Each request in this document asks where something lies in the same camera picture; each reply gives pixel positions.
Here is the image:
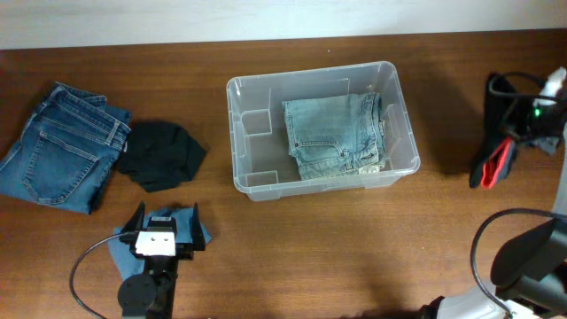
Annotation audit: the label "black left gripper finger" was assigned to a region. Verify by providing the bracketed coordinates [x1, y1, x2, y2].
[190, 203, 206, 246]
[120, 202, 145, 234]

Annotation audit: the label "black red grey garment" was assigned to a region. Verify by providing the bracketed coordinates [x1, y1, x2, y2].
[468, 73, 562, 191]

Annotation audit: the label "small blue denim cloth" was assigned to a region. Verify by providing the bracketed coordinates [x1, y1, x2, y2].
[107, 207, 193, 280]

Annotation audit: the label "light blue jeans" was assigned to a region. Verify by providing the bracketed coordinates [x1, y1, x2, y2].
[282, 92, 386, 180]

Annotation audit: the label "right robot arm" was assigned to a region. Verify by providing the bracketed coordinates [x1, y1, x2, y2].
[417, 93, 566, 318]

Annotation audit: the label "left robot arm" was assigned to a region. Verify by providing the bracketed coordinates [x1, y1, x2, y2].
[118, 203, 206, 318]

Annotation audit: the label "black folded garment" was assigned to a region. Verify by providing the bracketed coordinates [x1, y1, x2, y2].
[118, 121, 206, 192]

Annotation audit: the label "dark blue folded jeans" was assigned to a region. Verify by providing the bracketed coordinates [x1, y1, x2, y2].
[1, 82, 131, 214]

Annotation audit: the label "clear plastic storage bin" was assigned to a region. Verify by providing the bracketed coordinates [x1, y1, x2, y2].
[226, 61, 421, 201]

